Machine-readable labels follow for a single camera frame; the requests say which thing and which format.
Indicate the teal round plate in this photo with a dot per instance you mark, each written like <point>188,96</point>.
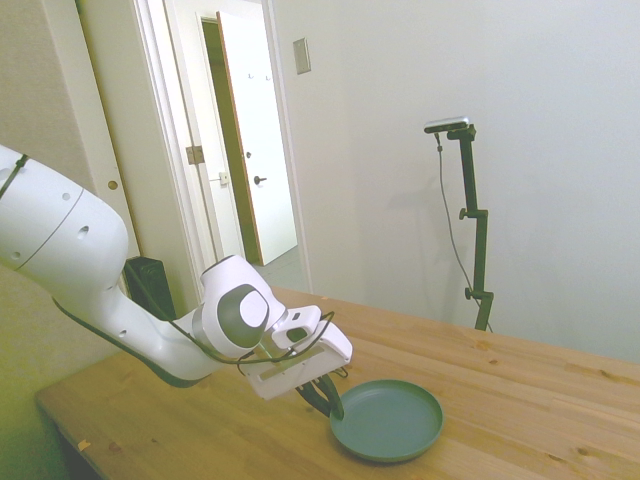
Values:
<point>390,420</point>

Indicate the white door frame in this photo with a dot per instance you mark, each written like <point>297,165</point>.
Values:
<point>172,100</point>

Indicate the grey wall switch plate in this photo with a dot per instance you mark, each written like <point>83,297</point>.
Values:
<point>301,56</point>

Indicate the beige room divider panel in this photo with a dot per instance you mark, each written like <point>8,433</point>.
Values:
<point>40,75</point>

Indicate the grey exterior camera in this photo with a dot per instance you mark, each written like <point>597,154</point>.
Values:
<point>447,124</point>

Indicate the white door with knob hole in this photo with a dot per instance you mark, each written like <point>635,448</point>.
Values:
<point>115,125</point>

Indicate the black camera stand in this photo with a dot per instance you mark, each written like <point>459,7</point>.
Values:
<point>470,175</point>

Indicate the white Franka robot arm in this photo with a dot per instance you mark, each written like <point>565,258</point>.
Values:
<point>60,225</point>

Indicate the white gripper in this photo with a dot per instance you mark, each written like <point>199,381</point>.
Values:
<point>330,350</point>

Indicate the black box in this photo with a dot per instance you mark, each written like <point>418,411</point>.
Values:
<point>156,282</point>

